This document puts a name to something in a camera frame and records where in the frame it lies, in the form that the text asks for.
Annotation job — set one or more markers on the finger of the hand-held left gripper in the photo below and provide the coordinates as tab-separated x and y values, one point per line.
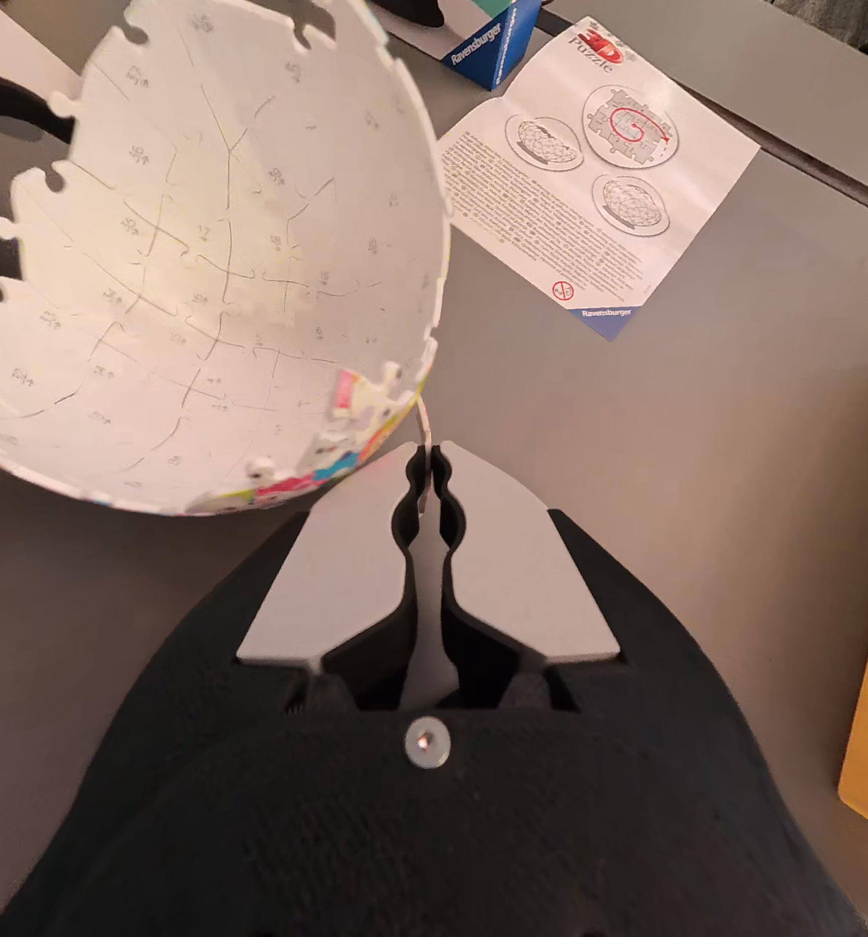
2	44

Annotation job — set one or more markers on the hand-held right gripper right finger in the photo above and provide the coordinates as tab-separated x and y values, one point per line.
522	585

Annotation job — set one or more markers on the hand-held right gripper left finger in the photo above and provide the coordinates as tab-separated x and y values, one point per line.
331	585

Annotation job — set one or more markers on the single curved puzzle piece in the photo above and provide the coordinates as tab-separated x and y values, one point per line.
426	424

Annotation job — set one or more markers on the half-built colourful puzzle ball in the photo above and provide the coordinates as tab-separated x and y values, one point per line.
185	293

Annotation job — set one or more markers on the colourful puzzle box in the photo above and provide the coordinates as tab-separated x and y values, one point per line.
492	51

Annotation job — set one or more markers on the folded paper instruction leaflet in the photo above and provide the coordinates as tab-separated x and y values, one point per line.
624	219

